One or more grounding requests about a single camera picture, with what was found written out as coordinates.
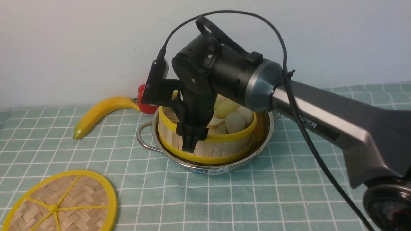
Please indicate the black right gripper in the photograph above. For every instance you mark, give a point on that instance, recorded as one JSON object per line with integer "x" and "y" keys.
{"x": 195, "y": 104}

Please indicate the yellow bamboo steamer basket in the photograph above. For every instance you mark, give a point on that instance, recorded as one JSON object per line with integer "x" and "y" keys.
{"x": 218, "y": 147}

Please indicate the yellow woven steamer lid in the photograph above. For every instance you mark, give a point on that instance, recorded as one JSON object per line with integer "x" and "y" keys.
{"x": 75, "y": 200}

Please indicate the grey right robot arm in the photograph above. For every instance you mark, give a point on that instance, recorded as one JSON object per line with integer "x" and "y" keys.
{"x": 375, "y": 142}

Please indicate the stainless steel pot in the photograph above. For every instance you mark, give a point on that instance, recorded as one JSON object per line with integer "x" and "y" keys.
{"x": 262, "y": 135}

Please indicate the white dumpling centre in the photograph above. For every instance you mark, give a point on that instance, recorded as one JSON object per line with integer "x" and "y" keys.
{"x": 215, "y": 122}

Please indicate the green round bun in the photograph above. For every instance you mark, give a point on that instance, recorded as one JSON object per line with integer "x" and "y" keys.
{"x": 223, "y": 107}

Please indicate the red bell pepper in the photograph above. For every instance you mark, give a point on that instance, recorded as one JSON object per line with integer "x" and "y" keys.
{"x": 144, "y": 108}

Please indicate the yellow plastic banana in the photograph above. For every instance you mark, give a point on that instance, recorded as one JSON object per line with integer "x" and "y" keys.
{"x": 99, "y": 111}

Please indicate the green checkered tablecloth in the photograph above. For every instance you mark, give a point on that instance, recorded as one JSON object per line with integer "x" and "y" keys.
{"x": 283, "y": 188}

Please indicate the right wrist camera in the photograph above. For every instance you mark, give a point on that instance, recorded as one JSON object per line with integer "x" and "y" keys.
{"x": 158, "y": 89}

